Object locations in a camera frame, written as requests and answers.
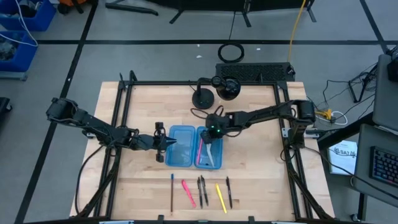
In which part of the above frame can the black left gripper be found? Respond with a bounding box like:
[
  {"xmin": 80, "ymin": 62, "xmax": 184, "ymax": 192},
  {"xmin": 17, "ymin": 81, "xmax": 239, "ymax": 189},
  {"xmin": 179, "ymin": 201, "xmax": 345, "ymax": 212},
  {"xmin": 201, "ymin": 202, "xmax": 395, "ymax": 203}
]
[{"xmin": 133, "ymin": 121, "xmax": 177, "ymax": 163}]

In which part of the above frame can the white paper sheet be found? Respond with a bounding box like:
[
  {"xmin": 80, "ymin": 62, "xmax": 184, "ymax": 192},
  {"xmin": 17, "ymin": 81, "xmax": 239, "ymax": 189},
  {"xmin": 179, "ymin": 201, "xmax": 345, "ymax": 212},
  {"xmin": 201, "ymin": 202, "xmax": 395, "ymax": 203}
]
[{"xmin": 328, "ymin": 139, "xmax": 358, "ymax": 175}]

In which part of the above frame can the black floor bar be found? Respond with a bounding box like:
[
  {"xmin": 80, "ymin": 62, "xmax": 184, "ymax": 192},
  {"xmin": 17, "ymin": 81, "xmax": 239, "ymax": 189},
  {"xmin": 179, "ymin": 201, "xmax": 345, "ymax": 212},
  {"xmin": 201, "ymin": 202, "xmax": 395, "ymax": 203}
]
[{"xmin": 104, "ymin": 2, "xmax": 159, "ymax": 16}]

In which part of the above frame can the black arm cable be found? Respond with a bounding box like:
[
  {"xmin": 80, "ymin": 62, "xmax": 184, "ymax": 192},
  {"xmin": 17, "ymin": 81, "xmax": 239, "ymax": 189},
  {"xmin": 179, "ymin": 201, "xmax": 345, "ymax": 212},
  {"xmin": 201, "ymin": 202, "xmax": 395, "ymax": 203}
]
[
  {"xmin": 74, "ymin": 144, "xmax": 105, "ymax": 216},
  {"xmin": 190, "ymin": 105, "xmax": 244, "ymax": 138}
]

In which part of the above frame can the black desk device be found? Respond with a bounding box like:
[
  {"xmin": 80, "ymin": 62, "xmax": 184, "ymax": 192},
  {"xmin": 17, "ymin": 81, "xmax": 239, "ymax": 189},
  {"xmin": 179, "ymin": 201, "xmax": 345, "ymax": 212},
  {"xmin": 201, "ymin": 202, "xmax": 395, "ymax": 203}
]
[{"xmin": 387, "ymin": 46, "xmax": 398, "ymax": 83}]

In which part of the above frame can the black perforated case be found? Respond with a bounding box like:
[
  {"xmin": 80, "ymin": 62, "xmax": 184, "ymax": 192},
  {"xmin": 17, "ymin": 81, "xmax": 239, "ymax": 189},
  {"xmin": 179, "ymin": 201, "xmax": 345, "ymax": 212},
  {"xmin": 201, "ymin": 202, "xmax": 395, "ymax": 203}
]
[{"xmin": 215, "ymin": 62, "xmax": 295, "ymax": 83}]

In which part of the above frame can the yellow highlighter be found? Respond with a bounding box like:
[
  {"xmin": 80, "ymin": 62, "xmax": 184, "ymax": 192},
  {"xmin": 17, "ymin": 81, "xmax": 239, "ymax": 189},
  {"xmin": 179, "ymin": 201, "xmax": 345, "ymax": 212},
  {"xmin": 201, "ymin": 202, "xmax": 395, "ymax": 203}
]
[{"xmin": 215, "ymin": 182, "xmax": 228, "ymax": 215}]

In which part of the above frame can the orange object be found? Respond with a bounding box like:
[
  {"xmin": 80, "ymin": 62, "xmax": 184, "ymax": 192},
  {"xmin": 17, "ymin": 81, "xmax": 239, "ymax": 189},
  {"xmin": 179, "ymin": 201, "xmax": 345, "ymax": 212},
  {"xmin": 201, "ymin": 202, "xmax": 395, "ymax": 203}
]
[{"xmin": 58, "ymin": 0, "xmax": 91, "ymax": 7}]

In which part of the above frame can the black metal rig frame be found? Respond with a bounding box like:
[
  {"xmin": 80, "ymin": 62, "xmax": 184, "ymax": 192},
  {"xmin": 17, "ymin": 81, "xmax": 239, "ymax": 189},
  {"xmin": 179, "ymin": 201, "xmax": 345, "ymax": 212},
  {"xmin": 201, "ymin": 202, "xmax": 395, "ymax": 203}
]
[{"xmin": 74, "ymin": 70, "xmax": 335, "ymax": 224}]

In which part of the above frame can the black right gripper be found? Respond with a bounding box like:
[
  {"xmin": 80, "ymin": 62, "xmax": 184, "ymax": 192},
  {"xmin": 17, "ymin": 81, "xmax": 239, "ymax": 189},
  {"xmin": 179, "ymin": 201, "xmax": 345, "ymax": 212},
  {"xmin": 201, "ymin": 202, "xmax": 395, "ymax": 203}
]
[{"xmin": 203, "ymin": 113, "xmax": 226, "ymax": 147}]

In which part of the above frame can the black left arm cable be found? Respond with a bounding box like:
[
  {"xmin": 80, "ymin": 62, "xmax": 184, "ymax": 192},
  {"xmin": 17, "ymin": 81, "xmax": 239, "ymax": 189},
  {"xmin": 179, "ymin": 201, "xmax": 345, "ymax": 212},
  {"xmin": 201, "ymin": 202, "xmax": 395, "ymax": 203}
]
[{"xmin": 74, "ymin": 144, "xmax": 105, "ymax": 216}]

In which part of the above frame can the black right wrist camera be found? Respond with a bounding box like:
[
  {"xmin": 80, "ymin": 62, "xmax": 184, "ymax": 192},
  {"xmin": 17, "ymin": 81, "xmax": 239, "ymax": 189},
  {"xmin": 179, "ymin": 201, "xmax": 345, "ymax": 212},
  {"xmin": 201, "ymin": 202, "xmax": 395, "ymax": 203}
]
[{"xmin": 200, "ymin": 129, "xmax": 215, "ymax": 144}]

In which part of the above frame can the pink blue-capped pencil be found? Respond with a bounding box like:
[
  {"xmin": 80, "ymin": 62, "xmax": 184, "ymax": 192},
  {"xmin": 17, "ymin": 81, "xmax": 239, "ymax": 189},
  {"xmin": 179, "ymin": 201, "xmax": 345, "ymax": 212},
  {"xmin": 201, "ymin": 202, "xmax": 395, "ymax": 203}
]
[{"xmin": 195, "ymin": 138, "xmax": 203, "ymax": 167}]

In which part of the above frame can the yellow hanging cable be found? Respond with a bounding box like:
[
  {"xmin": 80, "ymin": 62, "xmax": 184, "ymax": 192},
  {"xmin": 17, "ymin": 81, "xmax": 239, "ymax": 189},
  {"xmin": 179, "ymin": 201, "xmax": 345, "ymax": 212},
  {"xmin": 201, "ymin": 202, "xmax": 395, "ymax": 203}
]
[{"xmin": 287, "ymin": 0, "xmax": 308, "ymax": 63}]

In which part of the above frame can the white floor cable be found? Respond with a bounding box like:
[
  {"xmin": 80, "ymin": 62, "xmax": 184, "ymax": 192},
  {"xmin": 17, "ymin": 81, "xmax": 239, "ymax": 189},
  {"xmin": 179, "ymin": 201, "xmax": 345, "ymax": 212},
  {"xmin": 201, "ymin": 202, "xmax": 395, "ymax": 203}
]
[{"xmin": 310, "ymin": 110, "xmax": 348, "ymax": 126}]

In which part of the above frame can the gray panel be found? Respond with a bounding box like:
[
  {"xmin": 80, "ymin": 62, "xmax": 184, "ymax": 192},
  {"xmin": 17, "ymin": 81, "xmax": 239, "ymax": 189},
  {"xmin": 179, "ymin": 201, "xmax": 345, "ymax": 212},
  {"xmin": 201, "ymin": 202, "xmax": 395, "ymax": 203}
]
[{"xmin": 372, "ymin": 54, "xmax": 398, "ymax": 131}]

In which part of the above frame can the slim black pen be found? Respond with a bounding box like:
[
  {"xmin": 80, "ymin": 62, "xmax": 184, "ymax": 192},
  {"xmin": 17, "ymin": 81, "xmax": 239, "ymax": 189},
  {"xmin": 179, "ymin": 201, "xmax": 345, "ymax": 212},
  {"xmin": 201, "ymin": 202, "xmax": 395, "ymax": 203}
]
[{"xmin": 225, "ymin": 176, "xmax": 233, "ymax": 210}]

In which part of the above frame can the blue plastic supply box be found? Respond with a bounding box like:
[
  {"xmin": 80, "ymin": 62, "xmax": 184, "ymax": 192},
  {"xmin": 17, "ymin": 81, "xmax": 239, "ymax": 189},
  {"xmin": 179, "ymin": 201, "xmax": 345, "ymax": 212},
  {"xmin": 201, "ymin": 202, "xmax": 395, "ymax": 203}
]
[{"xmin": 164, "ymin": 124, "xmax": 224, "ymax": 170}]

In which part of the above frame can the black room divider screen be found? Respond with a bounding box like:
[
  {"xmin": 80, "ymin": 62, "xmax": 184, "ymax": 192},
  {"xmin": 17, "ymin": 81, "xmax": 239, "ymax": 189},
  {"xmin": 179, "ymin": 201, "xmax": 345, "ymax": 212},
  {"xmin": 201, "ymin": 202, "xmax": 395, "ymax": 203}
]
[{"xmin": 146, "ymin": 0, "xmax": 317, "ymax": 28}]

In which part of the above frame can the black keyboard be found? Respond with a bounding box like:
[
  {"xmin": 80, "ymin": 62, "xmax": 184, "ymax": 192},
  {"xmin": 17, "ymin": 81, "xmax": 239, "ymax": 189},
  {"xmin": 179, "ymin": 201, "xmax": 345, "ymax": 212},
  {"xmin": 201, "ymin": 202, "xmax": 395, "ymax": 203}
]
[{"xmin": 369, "ymin": 146, "xmax": 398, "ymax": 189}]

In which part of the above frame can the black desk lamp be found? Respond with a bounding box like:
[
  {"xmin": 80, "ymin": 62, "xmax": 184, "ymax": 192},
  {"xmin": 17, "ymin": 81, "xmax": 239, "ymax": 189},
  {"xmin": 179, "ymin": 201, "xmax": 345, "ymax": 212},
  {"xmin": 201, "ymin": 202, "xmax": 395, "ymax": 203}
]
[{"xmin": 192, "ymin": 75, "xmax": 242, "ymax": 110}]

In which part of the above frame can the yellow power plug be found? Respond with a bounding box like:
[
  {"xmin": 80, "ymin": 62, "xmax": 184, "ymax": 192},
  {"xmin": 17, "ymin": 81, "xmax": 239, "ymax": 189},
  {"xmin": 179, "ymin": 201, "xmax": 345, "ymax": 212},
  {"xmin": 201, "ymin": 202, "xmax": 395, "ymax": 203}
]
[{"xmin": 313, "ymin": 108, "xmax": 333, "ymax": 121}]

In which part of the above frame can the pink highlighter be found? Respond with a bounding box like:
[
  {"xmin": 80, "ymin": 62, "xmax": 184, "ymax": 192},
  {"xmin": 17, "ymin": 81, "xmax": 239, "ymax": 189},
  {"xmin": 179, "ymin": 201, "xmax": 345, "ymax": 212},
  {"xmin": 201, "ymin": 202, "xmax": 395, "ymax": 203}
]
[{"xmin": 181, "ymin": 179, "xmax": 197, "ymax": 208}]

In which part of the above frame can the blue storage bin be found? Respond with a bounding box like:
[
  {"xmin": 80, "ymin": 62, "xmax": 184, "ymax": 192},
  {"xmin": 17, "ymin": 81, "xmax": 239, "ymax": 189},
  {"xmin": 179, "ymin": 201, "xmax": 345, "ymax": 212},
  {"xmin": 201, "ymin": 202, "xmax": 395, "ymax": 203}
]
[
  {"xmin": 0, "ymin": 30, "xmax": 39, "ymax": 73},
  {"xmin": 0, "ymin": 0, "xmax": 57, "ymax": 32}
]

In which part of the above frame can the coiled black cable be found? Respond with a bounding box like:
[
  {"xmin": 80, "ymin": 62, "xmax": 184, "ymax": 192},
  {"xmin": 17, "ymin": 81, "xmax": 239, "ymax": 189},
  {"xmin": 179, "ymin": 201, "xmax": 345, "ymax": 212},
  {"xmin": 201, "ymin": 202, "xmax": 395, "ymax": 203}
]
[{"xmin": 217, "ymin": 42, "xmax": 246, "ymax": 64}]

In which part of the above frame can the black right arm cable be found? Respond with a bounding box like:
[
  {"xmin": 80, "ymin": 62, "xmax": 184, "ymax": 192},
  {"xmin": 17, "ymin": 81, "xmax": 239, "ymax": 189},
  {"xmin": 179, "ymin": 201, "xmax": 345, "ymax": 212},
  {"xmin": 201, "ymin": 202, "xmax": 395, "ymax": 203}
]
[{"xmin": 190, "ymin": 105, "xmax": 244, "ymax": 138}]

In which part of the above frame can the gray desk top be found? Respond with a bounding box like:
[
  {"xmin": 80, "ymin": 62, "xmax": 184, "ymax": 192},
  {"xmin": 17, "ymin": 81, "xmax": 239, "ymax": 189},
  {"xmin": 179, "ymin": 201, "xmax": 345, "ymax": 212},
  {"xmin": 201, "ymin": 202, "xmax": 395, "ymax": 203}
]
[{"xmin": 353, "ymin": 123, "xmax": 398, "ymax": 200}]

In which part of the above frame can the black grip ballpoint pen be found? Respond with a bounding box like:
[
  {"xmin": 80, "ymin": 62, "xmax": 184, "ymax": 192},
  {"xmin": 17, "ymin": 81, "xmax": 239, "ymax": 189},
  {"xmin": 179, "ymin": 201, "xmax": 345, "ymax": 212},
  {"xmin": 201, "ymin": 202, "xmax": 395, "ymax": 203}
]
[
  {"xmin": 197, "ymin": 177, "xmax": 204, "ymax": 210},
  {"xmin": 200, "ymin": 175, "xmax": 210, "ymax": 207}
]

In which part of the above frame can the dark red blue-capped pencil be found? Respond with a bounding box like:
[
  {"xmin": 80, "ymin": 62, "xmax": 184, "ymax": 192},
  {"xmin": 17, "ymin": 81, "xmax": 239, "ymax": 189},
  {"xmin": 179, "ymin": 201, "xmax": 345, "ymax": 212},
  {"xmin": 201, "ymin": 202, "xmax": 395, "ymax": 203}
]
[{"xmin": 170, "ymin": 173, "xmax": 175, "ymax": 213}]

